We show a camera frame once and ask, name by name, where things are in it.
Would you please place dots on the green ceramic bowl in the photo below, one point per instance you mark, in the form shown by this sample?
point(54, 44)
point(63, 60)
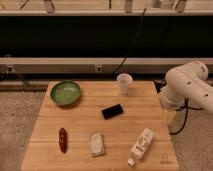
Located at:
point(65, 93)

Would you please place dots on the black smartphone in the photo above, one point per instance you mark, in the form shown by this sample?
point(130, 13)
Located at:
point(112, 111)

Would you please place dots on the wooden cutting board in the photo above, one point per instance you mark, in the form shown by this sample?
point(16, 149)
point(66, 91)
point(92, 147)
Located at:
point(141, 109)

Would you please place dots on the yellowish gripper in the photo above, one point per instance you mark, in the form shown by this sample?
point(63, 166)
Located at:
point(168, 116)

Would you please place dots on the white paper cup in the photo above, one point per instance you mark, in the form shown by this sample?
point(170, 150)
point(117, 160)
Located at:
point(123, 81)

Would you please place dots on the white wall rail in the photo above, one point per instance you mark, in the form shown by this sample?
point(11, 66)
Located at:
point(95, 65)

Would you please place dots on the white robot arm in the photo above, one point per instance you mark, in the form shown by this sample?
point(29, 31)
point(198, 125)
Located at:
point(186, 81)

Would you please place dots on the white plastic bottle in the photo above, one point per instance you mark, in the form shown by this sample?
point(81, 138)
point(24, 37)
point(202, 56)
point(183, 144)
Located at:
point(139, 148)

